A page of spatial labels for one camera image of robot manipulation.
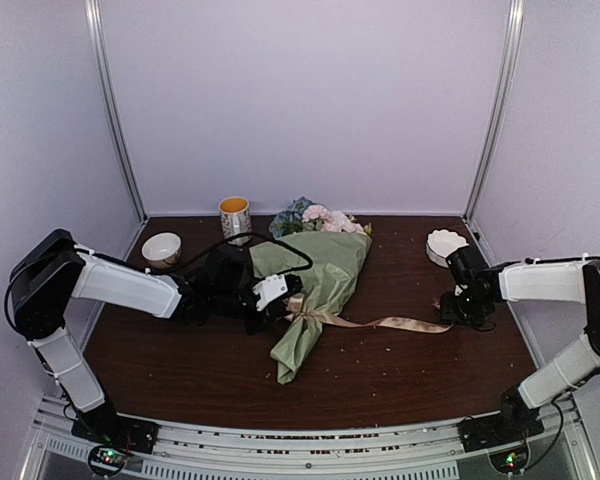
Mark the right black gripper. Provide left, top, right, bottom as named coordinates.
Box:
left=439, top=289, right=489, bottom=327

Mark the beige ribbon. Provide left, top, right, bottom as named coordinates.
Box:
left=287, top=294, right=452, bottom=334

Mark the green and peach wrapping paper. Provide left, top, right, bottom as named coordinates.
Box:
left=250, top=231, right=372, bottom=385

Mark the blue hydrangea stem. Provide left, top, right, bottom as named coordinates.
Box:
left=268, top=197, right=314, bottom=238

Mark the pink rose stem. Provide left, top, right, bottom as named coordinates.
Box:
left=302, top=204, right=331, bottom=231

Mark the white rose stem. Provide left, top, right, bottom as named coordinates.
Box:
left=322, top=211, right=372, bottom=236

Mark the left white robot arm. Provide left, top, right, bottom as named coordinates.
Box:
left=3, top=229, right=302, bottom=444

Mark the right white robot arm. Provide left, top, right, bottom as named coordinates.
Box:
left=440, top=246, right=600, bottom=442

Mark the white scalloped bowl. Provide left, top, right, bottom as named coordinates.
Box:
left=425, top=229, right=469, bottom=268

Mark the patterned mug yellow inside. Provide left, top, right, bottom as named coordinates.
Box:
left=219, top=196, right=251, bottom=247

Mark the small white round bowl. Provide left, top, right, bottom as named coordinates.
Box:
left=141, top=232, right=182, bottom=269

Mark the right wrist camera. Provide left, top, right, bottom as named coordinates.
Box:
left=445, top=245, right=488, bottom=286

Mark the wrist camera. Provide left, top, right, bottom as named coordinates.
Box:
left=252, top=274, right=303, bottom=311
left=445, top=245, right=488, bottom=286

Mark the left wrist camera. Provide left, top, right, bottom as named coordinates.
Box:
left=252, top=274, right=303, bottom=311

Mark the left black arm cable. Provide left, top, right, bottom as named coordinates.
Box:
left=144, top=232, right=315, bottom=281

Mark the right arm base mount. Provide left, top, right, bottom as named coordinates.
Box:
left=457, top=414, right=544, bottom=476

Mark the front aluminium rail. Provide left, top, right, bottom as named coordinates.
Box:
left=27, top=394, right=596, bottom=480

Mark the right aluminium frame post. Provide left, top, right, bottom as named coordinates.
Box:
left=463, top=0, right=525, bottom=224

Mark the aluminium frame post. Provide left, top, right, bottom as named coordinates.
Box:
left=84, top=0, right=148, bottom=223
left=463, top=0, right=525, bottom=224

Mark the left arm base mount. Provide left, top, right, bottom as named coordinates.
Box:
left=71, top=417, right=159, bottom=478

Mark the left aluminium frame post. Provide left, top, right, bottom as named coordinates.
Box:
left=84, top=0, right=148, bottom=223

